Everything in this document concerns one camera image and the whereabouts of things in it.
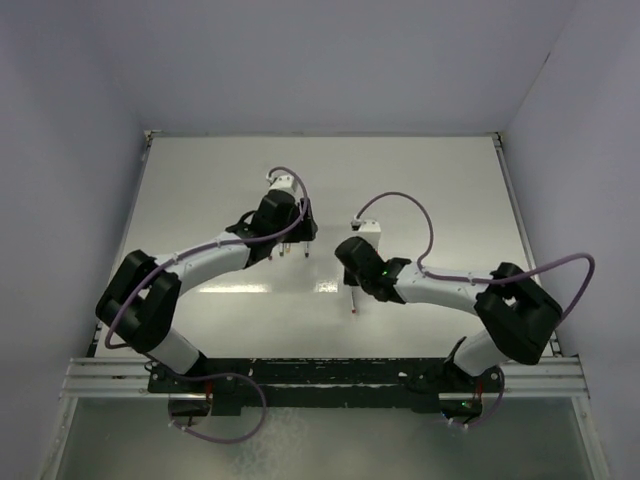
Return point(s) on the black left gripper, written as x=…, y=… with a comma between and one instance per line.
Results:
x=304, y=232

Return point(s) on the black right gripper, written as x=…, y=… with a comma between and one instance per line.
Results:
x=349, y=278

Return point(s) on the silver pen red tip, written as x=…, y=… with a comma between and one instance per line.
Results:
x=352, y=294

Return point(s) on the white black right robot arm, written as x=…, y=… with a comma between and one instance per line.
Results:
x=518, y=318

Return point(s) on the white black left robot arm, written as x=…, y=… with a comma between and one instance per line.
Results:
x=140, y=301

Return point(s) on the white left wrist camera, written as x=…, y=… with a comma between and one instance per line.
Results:
x=284, y=182

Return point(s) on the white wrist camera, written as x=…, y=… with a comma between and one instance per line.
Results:
x=284, y=182
x=367, y=229

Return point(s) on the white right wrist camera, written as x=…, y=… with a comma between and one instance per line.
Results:
x=367, y=229

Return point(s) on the aluminium table edge rail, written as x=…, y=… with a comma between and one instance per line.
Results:
x=553, y=349

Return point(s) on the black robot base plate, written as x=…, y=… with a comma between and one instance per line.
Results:
x=421, y=385

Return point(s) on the aluminium extrusion rail left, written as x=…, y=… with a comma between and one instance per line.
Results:
x=105, y=378

